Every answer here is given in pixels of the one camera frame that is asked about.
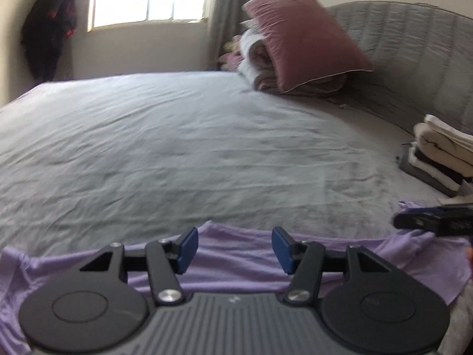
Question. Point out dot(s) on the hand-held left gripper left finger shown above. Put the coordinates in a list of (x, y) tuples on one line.
[(187, 249)]

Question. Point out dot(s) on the grey curtain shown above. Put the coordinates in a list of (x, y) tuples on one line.
[(229, 3)]

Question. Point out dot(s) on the grey quilted headboard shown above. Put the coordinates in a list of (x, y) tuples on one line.
[(414, 55)]

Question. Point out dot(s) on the folded dark garment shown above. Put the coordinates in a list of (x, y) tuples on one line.
[(439, 166)]

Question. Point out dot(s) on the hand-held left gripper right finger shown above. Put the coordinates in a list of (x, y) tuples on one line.
[(282, 249)]

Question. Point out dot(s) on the folded white towel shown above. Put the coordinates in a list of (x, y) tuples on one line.
[(449, 127)]

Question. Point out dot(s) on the small pink cushion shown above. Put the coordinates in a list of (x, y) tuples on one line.
[(231, 59)]

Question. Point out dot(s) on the folded grey garment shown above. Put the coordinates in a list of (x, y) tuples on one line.
[(417, 172)]

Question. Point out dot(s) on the folded white garment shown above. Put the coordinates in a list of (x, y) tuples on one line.
[(432, 172)]

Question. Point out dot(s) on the folded grey pink duvet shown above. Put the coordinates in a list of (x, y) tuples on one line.
[(258, 63)]

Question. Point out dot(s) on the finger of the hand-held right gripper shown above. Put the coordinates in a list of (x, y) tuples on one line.
[(412, 220)]

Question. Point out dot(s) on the pink velvet pillow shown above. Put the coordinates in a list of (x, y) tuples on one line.
[(306, 37)]

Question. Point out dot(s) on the grey bed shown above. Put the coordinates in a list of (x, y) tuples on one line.
[(166, 148)]

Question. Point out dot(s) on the lavender garment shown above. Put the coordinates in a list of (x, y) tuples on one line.
[(236, 262)]

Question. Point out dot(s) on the dark hanging jacket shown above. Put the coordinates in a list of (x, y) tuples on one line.
[(46, 26)]

